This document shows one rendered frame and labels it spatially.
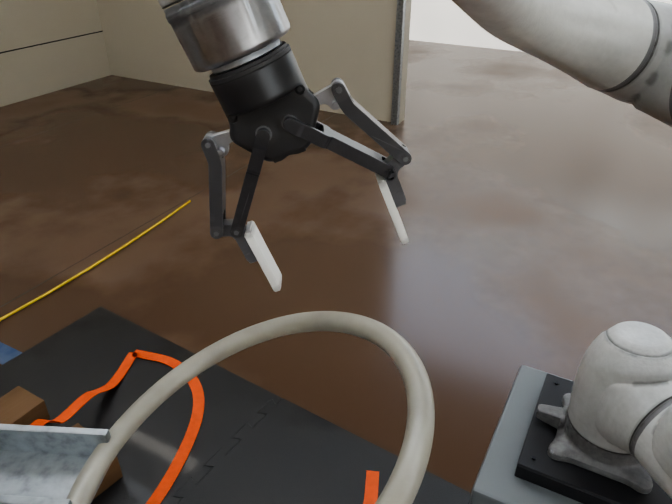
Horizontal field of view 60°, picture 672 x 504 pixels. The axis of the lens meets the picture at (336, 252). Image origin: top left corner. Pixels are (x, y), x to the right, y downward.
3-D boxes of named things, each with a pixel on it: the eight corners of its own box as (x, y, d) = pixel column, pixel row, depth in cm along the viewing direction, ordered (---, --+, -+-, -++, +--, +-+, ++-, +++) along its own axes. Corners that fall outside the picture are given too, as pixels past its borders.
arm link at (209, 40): (175, 5, 51) (207, 70, 53) (150, 16, 43) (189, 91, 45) (269, -38, 50) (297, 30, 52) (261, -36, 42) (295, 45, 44)
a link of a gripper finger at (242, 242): (236, 217, 55) (208, 228, 55) (259, 260, 57) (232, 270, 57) (238, 210, 56) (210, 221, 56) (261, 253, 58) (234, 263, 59)
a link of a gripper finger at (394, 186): (376, 156, 54) (406, 144, 54) (393, 202, 56) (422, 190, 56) (377, 161, 53) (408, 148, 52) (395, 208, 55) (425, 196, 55)
